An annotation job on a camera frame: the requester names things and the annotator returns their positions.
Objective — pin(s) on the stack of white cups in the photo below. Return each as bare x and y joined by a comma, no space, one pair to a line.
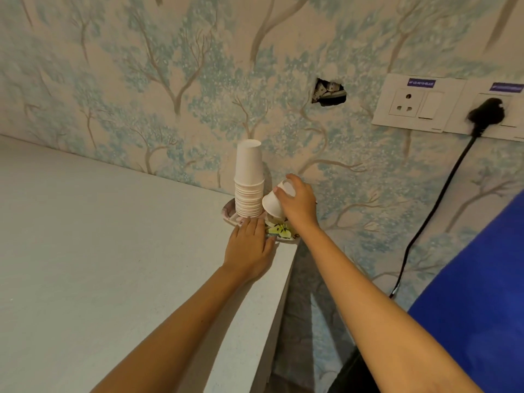
249,180

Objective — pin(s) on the person's left forearm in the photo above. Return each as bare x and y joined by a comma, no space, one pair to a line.
180,331

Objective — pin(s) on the person's right thumb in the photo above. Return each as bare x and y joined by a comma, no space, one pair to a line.
280,198

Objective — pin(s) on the person's left middle finger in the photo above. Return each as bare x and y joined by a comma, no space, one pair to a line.
250,227

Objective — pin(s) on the black trousers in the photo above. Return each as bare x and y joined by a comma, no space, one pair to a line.
352,374

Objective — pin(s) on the white wall socket panel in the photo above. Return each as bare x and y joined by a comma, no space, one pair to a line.
513,118
413,104

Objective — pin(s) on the person's left hand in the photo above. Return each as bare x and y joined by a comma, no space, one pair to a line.
247,251

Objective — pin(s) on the black power plug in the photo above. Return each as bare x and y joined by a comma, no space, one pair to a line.
486,113

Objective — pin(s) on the floral patterned tray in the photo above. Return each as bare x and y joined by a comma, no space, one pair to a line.
282,232

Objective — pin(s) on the open wall electrical box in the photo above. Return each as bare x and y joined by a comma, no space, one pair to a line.
328,93

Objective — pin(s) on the white paper cup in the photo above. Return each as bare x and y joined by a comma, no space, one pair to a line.
271,202

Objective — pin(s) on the blue fabric sheet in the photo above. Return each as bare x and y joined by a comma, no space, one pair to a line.
479,306

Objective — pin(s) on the person's right forearm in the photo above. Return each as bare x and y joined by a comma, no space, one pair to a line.
368,315

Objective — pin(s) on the person's right hand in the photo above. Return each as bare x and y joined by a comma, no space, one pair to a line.
302,206

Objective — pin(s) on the person's left thumb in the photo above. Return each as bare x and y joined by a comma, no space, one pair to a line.
269,246

